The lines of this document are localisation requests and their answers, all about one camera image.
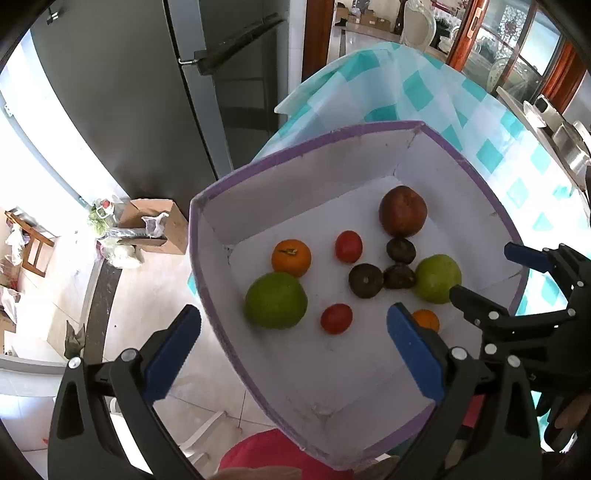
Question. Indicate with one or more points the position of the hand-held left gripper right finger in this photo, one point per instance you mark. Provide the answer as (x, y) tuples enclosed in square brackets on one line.
[(415, 355)]

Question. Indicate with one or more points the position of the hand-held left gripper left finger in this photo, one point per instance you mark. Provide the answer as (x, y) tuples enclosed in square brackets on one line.
[(171, 355)]

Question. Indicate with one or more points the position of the dark grey refrigerator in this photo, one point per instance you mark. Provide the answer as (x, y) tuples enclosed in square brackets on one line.
[(138, 92)]

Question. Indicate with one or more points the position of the wooden door frame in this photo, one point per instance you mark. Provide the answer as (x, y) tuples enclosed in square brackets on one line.
[(318, 37)]

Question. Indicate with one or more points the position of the red tomato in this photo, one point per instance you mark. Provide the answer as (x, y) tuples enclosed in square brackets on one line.
[(348, 247), (337, 318)]

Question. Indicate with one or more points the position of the white ornate chair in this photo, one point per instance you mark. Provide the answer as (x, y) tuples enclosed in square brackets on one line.
[(418, 23)]

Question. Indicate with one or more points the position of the person's right hand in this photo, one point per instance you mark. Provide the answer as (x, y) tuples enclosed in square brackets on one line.
[(570, 413)]

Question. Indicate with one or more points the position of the red apple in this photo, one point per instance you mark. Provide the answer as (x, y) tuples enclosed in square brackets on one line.
[(402, 211)]

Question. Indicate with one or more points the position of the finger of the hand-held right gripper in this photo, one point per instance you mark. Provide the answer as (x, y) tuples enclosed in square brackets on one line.
[(526, 256), (475, 309)]

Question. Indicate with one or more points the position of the white box with purple rim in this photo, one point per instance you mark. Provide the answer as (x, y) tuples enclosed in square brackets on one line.
[(323, 369)]

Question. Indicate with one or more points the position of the orange tangerine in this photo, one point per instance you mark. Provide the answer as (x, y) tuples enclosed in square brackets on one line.
[(291, 258), (427, 321)]

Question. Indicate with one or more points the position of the teal checked tablecloth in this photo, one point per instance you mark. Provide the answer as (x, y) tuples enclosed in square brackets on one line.
[(415, 87)]

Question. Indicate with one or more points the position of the dark brown round fruit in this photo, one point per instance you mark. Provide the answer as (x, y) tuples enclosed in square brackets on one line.
[(400, 277), (400, 250), (365, 280)]

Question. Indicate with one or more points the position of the large dark green citrus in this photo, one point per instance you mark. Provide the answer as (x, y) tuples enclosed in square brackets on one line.
[(276, 300)]

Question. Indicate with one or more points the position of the person's red clothing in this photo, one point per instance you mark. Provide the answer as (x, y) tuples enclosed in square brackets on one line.
[(277, 452)]

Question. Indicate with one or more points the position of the brown cardboard box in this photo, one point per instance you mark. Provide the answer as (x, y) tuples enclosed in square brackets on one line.
[(173, 226)]

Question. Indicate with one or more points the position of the white plastic bags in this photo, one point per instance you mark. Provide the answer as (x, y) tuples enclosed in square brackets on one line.
[(120, 251)]

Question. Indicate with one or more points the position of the green floor cloth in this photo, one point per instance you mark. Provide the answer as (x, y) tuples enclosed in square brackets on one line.
[(75, 341)]

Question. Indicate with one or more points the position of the wooden glass sliding door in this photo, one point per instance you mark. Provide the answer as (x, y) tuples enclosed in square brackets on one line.
[(471, 32)]

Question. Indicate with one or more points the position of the wooden stool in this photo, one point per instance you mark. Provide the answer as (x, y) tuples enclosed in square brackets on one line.
[(34, 251)]

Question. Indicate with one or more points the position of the metal pot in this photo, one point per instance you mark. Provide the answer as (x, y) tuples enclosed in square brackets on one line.
[(572, 147)]

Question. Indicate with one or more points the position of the white kitchen counter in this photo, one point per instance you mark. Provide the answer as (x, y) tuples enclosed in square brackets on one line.
[(521, 110)]

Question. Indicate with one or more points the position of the white plastic chair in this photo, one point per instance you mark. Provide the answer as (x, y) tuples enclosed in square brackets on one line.
[(203, 434)]

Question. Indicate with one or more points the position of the light green citrus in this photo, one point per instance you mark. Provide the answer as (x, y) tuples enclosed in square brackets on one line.
[(436, 277)]

